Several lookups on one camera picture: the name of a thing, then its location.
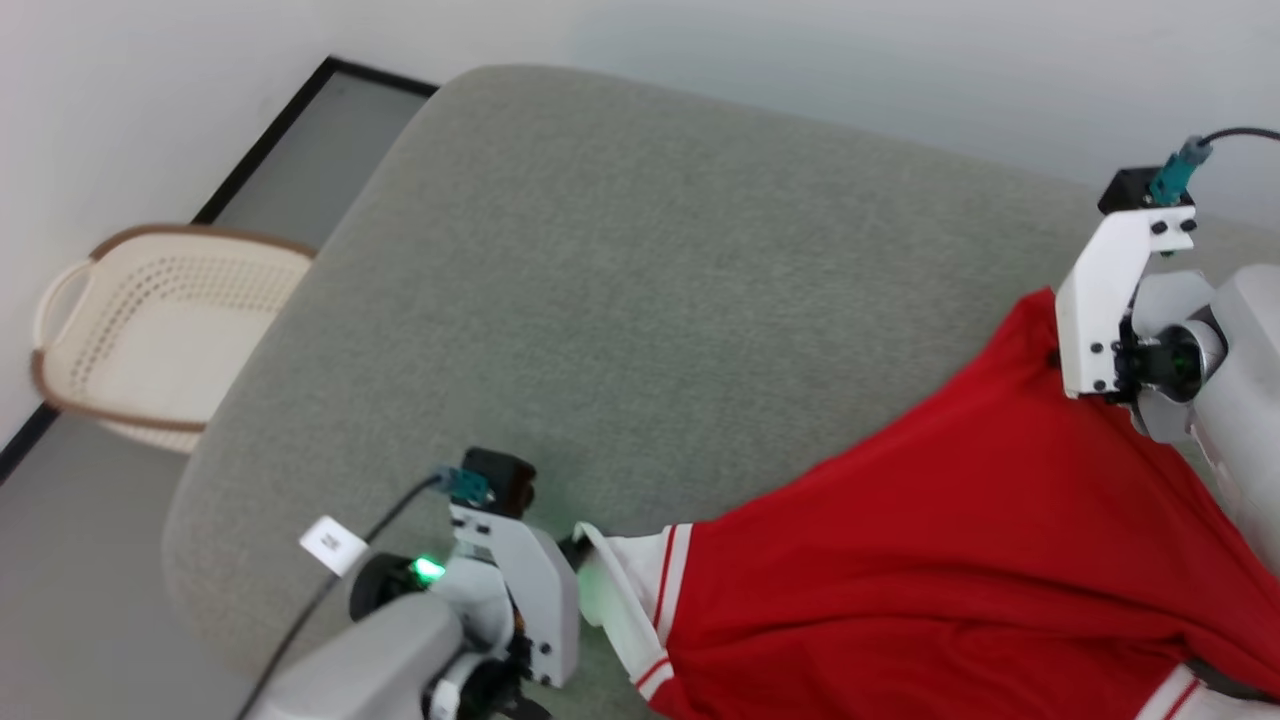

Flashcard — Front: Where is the white left cable tag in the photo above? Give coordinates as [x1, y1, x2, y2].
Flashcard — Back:
[299, 515, 369, 578]

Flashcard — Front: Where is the red Bulls basketball jersey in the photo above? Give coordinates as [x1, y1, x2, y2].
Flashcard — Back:
[575, 288, 1280, 720]

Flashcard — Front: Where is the grey fabric sofa seat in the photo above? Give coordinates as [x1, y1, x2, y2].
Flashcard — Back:
[163, 64, 1280, 720]

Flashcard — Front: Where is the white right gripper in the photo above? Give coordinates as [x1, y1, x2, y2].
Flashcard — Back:
[1055, 205, 1198, 399]

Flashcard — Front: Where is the black skirting strip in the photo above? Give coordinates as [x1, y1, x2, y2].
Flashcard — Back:
[0, 56, 439, 481]

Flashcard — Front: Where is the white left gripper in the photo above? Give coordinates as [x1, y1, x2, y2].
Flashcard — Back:
[448, 503, 598, 689]

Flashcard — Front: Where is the cream perforated laundry basket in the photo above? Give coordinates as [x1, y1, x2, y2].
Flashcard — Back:
[30, 224, 317, 455]

